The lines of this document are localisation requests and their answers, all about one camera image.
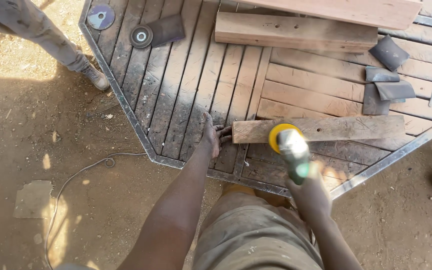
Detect person's right hand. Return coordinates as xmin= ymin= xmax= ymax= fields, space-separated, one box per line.
xmin=286 ymin=162 xmax=333 ymax=222

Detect person's left hand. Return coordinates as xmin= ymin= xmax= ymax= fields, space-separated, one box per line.
xmin=200 ymin=112 xmax=233 ymax=159

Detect green angle grinder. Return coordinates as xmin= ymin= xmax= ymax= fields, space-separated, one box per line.
xmin=276 ymin=128 xmax=311 ymax=186

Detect short wooden plank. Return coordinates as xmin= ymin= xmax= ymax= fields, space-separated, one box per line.
xmin=232 ymin=115 xmax=406 ymax=145

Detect octagonal wooden slat table top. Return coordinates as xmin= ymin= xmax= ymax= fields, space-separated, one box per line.
xmin=78 ymin=0 xmax=432 ymax=200

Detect yellow sanding disc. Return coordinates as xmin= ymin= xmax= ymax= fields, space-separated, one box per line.
xmin=268 ymin=122 xmax=304 ymax=154

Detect person's khaki trousers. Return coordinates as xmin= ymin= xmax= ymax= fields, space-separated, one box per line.
xmin=191 ymin=183 xmax=325 ymax=270

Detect dark sandpaper sheet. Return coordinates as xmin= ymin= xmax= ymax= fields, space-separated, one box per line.
xmin=147 ymin=14 xmax=186 ymax=48

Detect grey flap disc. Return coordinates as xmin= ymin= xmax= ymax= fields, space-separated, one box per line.
xmin=130 ymin=25 xmax=154 ymax=49

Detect thick wooden plank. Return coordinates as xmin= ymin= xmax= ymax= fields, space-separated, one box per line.
xmin=214 ymin=11 xmax=379 ymax=54

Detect purple cutting disc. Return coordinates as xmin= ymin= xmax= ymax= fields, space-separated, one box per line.
xmin=86 ymin=3 xmax=116 ymax=31

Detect long reddish wooden plank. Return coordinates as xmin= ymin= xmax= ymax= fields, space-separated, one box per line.
xmin=231 ymin=0 xmax=424 ymax=31

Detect flat cardboard scrap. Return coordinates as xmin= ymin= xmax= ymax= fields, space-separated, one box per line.
xmin=12 ymin=180 xmax=55 ymax=220

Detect grey power cable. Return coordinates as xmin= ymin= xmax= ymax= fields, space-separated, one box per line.
xmin=43 ymin=151 xmax=148 ymax=270

